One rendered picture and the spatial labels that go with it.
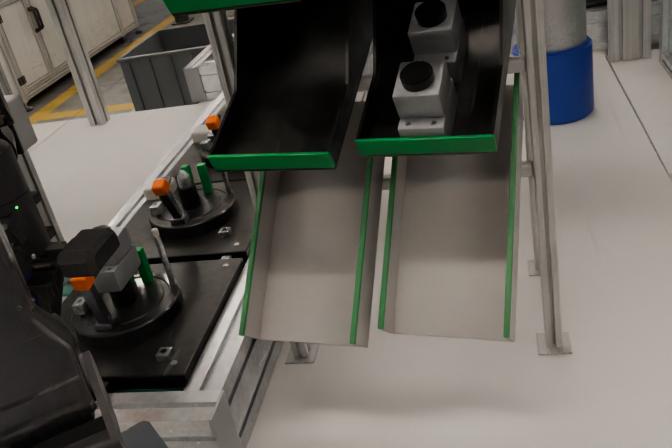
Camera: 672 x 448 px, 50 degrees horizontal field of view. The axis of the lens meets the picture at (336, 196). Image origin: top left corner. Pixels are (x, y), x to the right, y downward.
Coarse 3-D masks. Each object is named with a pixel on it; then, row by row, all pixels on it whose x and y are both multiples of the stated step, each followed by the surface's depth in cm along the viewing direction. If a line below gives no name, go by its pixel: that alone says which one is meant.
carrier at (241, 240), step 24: (144, 192) 124; (192, 192) 113; (216, 192) 118; (240, 192) 121; (144, 216) 119; (168, 216) 113; (192, 216) 111; (216, 216) 110; (240, 216) 113; (144, 240) 112; (168, 240) 110; (192, 240) 109; (216, 240) 107; (240, 240) 106
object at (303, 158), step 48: (336, 0) 85; (240, 48) 78; (288, 48) 82; (336, 48) 79; (240, 96) 78; (288, 96) 77; (336, 96) 75; (240, 144) 75; (288, 144) 73; (336, 144) 69
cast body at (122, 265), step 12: (120, 228) 90; (120, 240) 89; (120, 252) 89; (132, 252) 92; (108, 264) 88; (120, 264) 89; (132, 264) 91; (108, 276) 87; (120, 276) 88; (96, 288) 89; (108, 288) 88; (120, 288) 88
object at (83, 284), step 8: (72, 280) 83; (80, 280) 83; (88, 280) 84; (80, 288) 84; (88, 288) 84; (88, 296) 85; (96, 296) 85; (88, 304) 86; (96, 304) 86; (104, 304) 87; (96, 312) 86; (104, 312) 87; (104, 320) 87
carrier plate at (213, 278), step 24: (192, 264) 102; (216, 264) 101; (240, 264) 100; (192, 288) 97; (216, 288) 96; (72, 312) 97; (192, 312) 92; (216, 312) 91; (168, 336) 88; (192, 336) 87; (96, 360) 86; (120, 360) 85; (144, 360) 84; (192, 360) 83; (120, 384) 83; (144, 384) 82; (168, 384) 82
